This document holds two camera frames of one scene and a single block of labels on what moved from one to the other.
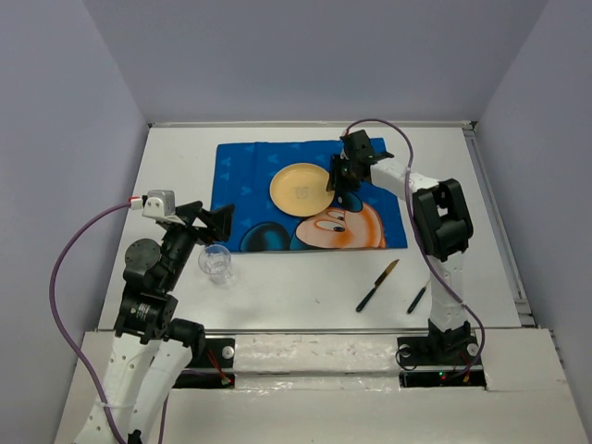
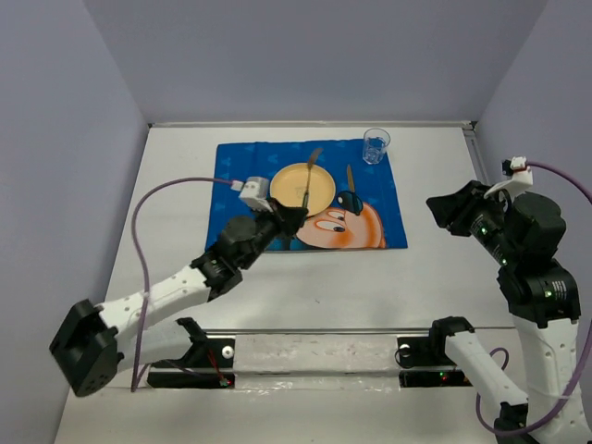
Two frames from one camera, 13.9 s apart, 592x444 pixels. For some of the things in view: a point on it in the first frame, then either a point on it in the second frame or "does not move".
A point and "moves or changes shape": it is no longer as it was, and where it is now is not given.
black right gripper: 336,180 → 451,210
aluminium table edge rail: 305,125 does not move
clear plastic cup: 214,260 moves or changes shape
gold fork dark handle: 416,300 → 314,154
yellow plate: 300,190 does not move
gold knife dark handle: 376,283 moves or changes shape
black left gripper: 219,221 → 287,221
